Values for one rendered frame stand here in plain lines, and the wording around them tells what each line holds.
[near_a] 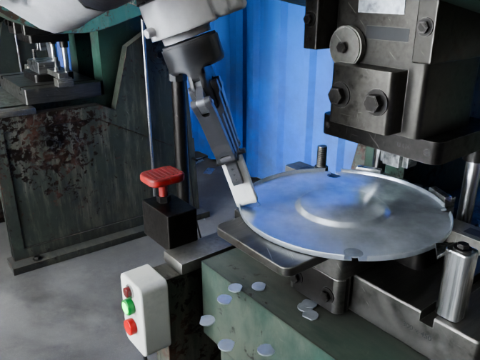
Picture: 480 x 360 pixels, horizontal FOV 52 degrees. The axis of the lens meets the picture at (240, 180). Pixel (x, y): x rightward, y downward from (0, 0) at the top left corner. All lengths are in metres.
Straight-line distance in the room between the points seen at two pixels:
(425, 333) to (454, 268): 0.10
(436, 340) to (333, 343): 0.12
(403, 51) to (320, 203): 0.23
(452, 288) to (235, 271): 0.34
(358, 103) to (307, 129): 1.82
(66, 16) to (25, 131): 1.47
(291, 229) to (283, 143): 2.04
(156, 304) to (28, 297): 1.23
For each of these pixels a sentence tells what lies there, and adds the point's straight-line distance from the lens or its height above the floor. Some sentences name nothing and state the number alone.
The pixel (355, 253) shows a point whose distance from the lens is 0.59.
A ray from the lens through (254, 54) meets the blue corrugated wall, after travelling 2.73.
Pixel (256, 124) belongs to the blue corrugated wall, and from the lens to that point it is 2.80.
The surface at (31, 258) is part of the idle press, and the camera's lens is 2.22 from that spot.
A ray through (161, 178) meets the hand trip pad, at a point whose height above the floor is 0.76.
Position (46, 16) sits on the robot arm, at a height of 1.04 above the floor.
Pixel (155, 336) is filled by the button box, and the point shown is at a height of 0.53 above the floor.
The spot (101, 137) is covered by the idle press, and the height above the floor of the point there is 0.48.
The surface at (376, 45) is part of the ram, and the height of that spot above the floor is 1.00.
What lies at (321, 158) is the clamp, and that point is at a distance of 0.89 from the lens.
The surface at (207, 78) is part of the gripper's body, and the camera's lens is 0.63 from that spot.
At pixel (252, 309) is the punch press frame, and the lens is 0.75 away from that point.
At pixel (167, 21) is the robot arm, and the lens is 0.61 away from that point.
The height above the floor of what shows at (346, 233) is 0.78.
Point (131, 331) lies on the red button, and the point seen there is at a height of 0.54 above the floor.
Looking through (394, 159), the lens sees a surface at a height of 0.83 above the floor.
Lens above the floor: 1.07
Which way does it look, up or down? 22 degrees down
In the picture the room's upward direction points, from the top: straight up
